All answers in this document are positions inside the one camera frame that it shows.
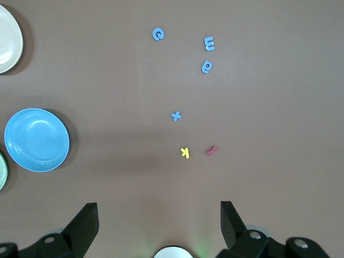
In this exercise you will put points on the blue plate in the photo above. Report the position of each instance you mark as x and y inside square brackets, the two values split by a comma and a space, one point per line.
[37, 139]

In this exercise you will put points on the red foam letter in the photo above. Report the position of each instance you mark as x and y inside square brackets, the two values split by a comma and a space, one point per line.
[211, 151]

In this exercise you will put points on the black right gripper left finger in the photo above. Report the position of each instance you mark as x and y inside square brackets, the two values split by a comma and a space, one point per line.
[80, 228]

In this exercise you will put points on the blue foam letter a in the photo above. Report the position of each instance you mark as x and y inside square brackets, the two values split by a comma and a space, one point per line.
[204, 70]

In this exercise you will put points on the beige plate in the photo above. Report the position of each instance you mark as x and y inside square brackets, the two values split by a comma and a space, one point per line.
[8, 40]

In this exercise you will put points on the green plate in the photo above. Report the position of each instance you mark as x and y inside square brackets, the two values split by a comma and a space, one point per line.
[2, 172]

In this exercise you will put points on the yellow foam letter k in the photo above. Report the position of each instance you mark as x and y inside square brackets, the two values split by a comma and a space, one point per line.
[186, 153]

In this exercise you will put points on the blue foam letter E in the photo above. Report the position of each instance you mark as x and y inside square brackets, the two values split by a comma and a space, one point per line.
[206, 44]

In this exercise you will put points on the blue foam letter c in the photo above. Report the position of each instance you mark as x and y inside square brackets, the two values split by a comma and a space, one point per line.
[154, 34]

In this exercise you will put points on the brown table cover sheet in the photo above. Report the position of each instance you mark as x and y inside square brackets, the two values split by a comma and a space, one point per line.
[107, 80]

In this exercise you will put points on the blue foam letter x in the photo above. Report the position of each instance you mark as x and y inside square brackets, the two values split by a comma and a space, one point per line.
[176, 116]

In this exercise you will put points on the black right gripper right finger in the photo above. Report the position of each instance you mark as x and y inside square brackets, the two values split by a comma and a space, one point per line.
[231, 223]

